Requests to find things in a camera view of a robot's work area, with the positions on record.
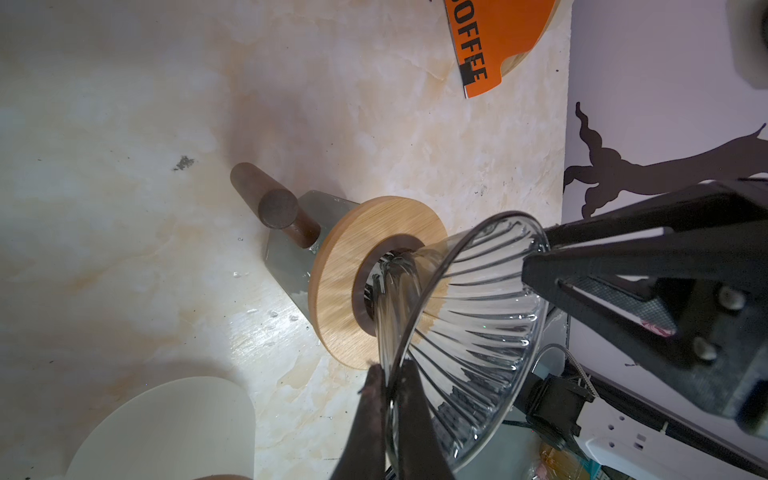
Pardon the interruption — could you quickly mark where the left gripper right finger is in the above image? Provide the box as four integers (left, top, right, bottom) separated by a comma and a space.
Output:
395, 360, 454, 480

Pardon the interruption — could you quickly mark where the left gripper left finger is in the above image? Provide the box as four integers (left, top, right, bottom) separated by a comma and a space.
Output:
331, 364, 386, 480

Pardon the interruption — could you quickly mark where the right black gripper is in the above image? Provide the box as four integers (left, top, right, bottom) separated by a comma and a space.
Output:
522, 179, 767, 438

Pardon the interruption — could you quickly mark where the grey glass dripper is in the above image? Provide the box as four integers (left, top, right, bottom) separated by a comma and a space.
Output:
367, 211, 549, 472

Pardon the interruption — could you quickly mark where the wooden ring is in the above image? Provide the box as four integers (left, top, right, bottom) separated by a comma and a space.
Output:
308, 195, 450, 371

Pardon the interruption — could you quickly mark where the grey glass measuring cup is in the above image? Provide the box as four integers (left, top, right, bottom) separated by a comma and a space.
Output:
230, 162, 357, 319

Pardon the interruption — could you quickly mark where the orange coffee filter pack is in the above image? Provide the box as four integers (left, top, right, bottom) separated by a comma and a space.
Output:
443, 0, 560, 99

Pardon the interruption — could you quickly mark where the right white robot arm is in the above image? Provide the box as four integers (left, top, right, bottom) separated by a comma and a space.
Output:
515, 179, 767, 479

